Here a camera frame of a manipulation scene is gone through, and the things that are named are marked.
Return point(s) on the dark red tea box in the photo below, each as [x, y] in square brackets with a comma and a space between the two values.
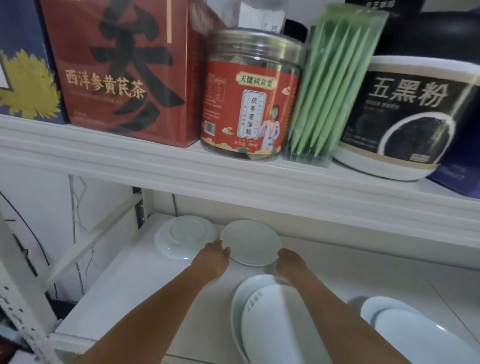
[123, 75]

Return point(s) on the black tub bean picture label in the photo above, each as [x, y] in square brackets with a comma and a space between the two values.
[405, 112]

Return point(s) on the person's left hand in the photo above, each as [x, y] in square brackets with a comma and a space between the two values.
[212, 258]

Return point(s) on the person's right forearm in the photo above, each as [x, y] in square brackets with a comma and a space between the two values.
[345, 322]

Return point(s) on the stack of pale green plates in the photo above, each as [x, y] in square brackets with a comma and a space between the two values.
[270, 330]

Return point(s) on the clear plastic sachet box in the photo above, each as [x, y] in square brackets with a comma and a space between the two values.
[324, 161]

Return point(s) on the tall purple box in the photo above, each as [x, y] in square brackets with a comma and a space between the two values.
[457, 172]

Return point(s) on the person's left forearm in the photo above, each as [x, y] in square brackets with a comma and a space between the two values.
[150, 322]

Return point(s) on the round printed pale green plate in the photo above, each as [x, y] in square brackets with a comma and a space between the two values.
[185, 236]

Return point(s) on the person's right hand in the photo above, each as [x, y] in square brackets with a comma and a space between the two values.
[292, 264]

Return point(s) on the tall black box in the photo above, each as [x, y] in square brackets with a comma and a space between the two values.
[386, 5]

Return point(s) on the row of green sachets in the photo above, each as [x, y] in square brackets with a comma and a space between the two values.
[330, 93]

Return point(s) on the white metal rail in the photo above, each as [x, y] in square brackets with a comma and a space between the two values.
[93, 240]

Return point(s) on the clear plastic packet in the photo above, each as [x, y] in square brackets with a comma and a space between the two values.
[262, 15]

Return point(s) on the clear jar red label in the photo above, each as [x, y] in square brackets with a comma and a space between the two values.
[247, 112]

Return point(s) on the white perforated rack post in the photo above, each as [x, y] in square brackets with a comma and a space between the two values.
[22, 292]

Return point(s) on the dark blue box yellow flower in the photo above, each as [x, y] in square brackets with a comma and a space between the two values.
[30, 86]

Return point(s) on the grey metal rack post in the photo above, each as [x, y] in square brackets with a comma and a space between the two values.
[138, 210]

